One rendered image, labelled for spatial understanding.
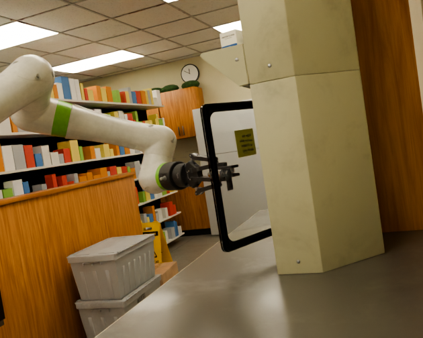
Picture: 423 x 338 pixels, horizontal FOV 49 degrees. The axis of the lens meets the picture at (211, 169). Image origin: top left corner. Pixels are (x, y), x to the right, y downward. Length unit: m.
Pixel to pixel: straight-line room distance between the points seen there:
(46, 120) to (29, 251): 1.86
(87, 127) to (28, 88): 0.25
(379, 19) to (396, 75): 0.17
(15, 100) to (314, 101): 0.79
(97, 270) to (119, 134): 1.91
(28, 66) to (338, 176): 0.88
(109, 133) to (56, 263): 2.06
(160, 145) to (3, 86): 0.51
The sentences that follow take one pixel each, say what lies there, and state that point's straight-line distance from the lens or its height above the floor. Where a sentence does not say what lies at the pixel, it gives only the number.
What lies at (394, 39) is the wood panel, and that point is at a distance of 1.48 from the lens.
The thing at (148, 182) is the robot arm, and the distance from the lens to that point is 1.52.
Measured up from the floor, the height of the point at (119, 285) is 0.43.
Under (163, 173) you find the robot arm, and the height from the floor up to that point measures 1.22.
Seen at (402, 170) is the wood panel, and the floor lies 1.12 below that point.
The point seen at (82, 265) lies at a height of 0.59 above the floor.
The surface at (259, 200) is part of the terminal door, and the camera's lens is 1.33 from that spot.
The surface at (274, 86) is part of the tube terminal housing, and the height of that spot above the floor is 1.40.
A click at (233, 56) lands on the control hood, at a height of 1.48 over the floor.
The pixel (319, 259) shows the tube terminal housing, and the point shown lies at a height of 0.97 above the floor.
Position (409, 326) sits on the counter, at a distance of 0.85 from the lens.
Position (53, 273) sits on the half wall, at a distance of 3.46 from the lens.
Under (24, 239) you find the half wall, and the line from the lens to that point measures 3.26.
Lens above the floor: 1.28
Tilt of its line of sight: 3 degrees down
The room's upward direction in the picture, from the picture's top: 9 degrees counter-clockwise
